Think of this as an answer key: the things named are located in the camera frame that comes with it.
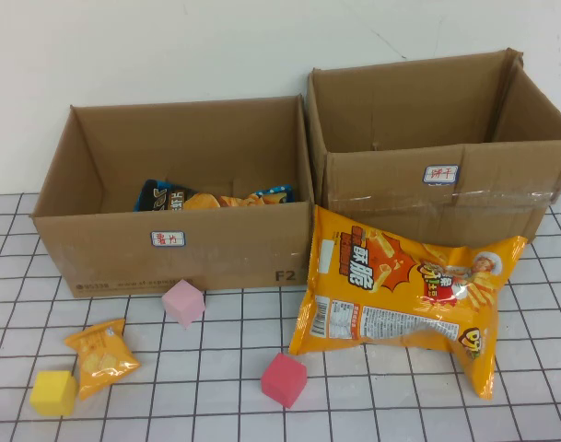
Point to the small orange biscuit packet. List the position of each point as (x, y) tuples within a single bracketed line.
[(100, 359)]

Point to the cardboard box marked F2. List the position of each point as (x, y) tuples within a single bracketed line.
[(123, 262)]

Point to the taped cardboard box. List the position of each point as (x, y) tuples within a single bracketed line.
[(377, 184)]

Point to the yellow foam cube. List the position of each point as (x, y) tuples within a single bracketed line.
[(53, 393)]

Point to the handwritten label on taped box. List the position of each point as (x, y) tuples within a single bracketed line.
[(440, 175)]

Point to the large orange snack bag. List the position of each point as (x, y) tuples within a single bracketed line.
[(377, 281)]

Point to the red foam cube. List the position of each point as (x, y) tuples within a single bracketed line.
[(284, 380)]

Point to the handwritten label on F2 box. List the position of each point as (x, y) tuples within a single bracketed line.
[(168, 239)]

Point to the pink foam cube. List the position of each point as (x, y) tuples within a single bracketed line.
[(183, 304)]

